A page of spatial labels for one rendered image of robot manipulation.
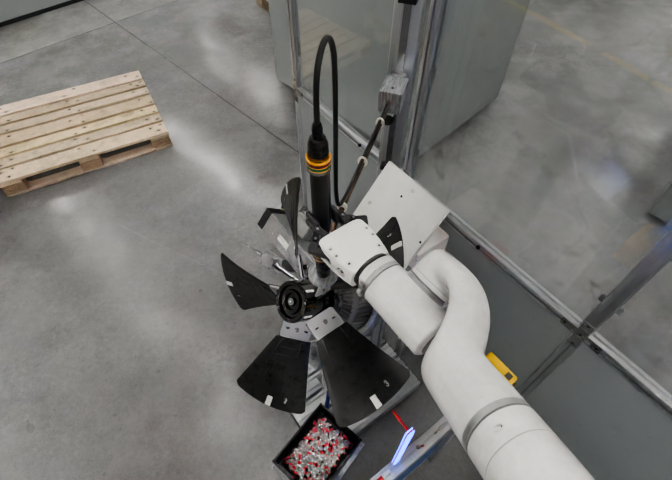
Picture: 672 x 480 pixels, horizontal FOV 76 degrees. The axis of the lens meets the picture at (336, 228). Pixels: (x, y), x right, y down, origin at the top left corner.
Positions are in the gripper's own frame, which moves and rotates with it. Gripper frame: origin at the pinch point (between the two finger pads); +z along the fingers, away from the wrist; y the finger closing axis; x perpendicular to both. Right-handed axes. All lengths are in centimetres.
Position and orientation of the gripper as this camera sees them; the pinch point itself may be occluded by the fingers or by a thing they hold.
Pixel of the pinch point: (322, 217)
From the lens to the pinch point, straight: 84.5
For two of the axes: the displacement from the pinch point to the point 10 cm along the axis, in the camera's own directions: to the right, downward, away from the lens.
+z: -5.9, -6.3, 5.1
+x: 0.0, -6.3, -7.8
